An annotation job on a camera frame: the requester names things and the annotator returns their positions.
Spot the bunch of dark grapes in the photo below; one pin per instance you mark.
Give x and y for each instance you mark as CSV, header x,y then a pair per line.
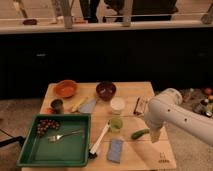
x,y
44,125

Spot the silver fork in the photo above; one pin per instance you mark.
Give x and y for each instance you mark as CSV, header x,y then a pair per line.
x,y
55,138

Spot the white handled brush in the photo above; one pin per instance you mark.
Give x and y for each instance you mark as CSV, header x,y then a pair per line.
x,y
94,148

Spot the orange bowl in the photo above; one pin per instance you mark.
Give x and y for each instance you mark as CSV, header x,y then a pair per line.
x,y
65,88

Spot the yellow banana toy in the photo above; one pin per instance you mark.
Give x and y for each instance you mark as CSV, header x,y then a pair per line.
x,y
78,104

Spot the blue sponge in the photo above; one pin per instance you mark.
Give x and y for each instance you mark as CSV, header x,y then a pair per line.
x,y
115,150

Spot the white cup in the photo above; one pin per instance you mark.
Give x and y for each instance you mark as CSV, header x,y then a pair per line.
x,y
117,105

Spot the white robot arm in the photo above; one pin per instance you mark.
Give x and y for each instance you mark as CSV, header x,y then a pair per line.
x,y
165,107

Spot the orange toy piece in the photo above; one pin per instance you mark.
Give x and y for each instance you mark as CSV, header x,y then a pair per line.
x,y
47,111

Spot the green plastic tray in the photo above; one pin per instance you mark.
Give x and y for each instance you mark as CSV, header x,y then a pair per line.
x,y
70,151

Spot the dark metal cup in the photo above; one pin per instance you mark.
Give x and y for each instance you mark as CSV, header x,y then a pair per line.
x,y
57,105

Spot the purple bowl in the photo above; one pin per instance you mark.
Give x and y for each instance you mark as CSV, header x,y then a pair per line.
x,y
106,90

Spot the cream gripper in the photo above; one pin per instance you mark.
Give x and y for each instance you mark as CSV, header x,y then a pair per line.
x,y
155,132

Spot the green pepper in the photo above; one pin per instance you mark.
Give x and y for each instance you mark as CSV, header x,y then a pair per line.
x,y
139,133

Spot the green cup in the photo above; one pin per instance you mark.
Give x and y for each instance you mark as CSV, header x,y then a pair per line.
x,y
115,125

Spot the grey blue cloth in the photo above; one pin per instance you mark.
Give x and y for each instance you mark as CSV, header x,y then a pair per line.
x,y
88,106

